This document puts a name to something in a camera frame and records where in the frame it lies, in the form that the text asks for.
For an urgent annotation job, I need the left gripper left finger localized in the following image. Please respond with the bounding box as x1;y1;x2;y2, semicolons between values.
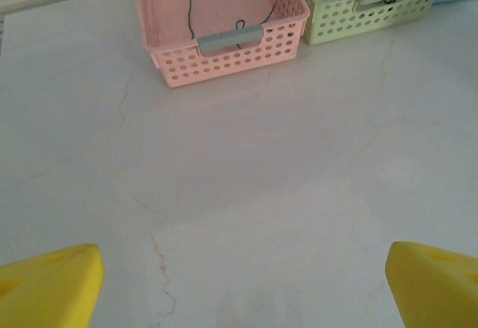
0;243;105;328

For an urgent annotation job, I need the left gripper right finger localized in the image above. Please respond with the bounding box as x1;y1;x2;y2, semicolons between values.
385;241;478;328

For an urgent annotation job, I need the green perforated plastic basket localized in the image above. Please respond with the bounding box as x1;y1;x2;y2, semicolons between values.
290;0;462;46

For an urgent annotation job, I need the pink perforated plastic basket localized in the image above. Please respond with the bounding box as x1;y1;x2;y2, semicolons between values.
130;0;311;90

